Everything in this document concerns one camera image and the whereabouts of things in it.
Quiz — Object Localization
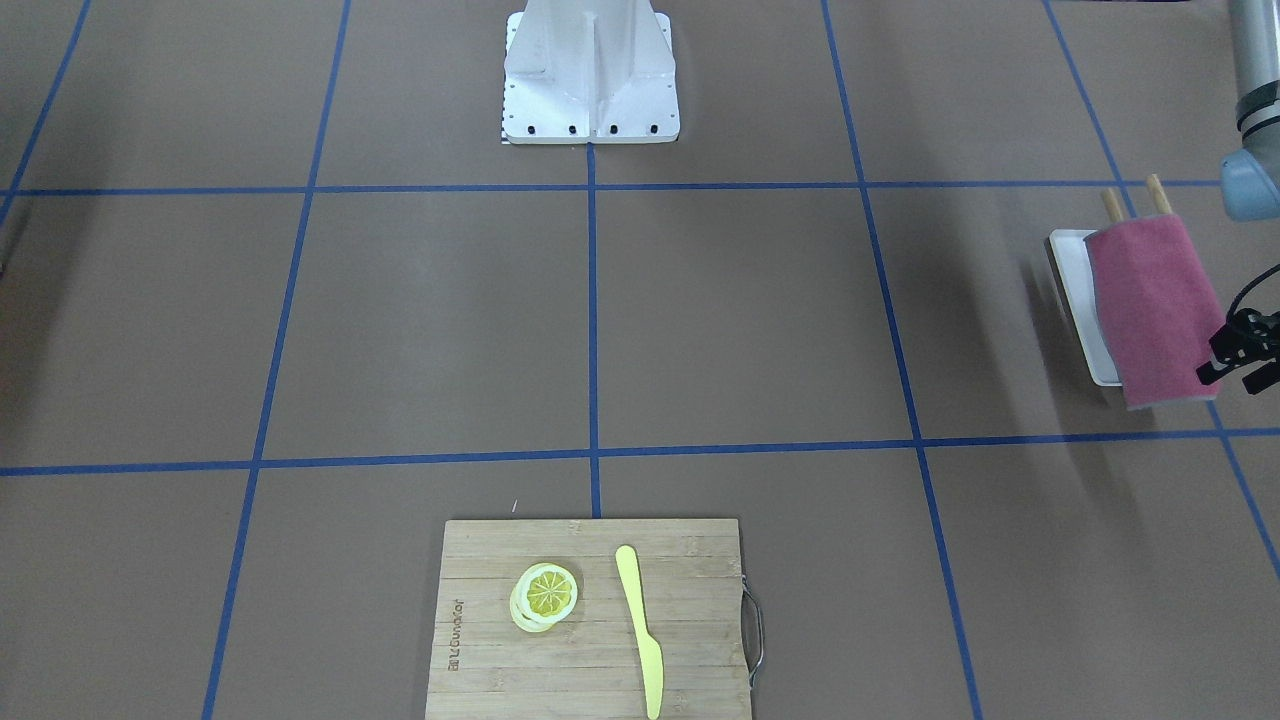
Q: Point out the pink microfiber cloth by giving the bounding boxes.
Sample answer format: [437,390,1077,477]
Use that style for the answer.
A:
[1085,214,1222,410]

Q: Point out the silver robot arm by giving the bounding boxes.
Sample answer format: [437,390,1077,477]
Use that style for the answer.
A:
[1220,1,1279,222]

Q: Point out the bamboo cutting board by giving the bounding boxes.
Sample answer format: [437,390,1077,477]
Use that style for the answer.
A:
[424,518,753,719]

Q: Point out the yellow lemon slices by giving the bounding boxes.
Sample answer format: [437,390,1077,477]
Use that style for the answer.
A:
[509,562,579,634]

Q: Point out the yellow plastic knife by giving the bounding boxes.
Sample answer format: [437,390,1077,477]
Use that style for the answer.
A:
[614,544,666,719]

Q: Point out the white rack tray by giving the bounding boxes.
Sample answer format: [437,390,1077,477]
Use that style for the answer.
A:
[1047,229,1123,388]

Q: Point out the wooden rack dowel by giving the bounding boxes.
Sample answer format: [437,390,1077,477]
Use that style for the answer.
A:
[1100,187,1128,225]
[1146,173,1174,215]

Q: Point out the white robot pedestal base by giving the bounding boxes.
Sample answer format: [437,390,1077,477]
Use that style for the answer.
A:
[500,1,681,145]

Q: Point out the black camera cable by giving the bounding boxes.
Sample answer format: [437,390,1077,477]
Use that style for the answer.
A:
[1226,264,1280,331]

